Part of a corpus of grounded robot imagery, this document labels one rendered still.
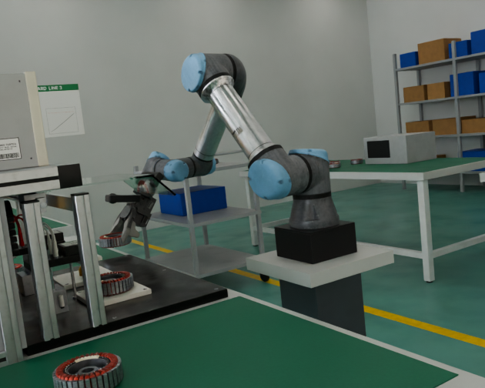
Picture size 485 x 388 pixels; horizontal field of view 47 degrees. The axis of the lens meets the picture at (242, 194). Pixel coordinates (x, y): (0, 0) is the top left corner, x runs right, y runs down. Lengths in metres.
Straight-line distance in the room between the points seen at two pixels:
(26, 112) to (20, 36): 5.67
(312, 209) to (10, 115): 0.85
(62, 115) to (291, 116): 3.41
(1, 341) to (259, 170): 0.77
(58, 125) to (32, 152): 5.61
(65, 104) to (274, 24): 3.33
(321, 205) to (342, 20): 7.87
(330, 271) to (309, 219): 0.18
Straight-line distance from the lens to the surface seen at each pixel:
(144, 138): 7.24
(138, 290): 1.41
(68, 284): 1.60
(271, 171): 1.50
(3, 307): 1.17
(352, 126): 9.29
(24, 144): 1.29
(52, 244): 1.36
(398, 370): 0.94
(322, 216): 1.63
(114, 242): 1.93
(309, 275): 1.51
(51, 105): 6.90
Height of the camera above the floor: 1.15
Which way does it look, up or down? 7 degrees down
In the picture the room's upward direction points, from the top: 6 degrees counter-clockwise
